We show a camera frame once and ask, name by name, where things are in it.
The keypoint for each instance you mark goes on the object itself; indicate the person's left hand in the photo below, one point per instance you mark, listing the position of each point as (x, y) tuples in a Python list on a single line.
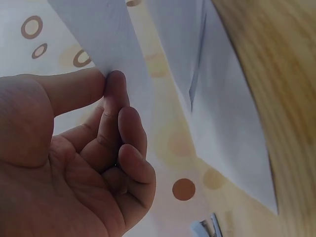
[(49, 177)]

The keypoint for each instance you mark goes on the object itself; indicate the white paper sheet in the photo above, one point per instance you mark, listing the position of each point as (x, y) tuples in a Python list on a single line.
[(111, 37)]

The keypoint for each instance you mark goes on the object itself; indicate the shiny metal object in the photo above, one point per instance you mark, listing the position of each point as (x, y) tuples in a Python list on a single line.
[(207, 225)]

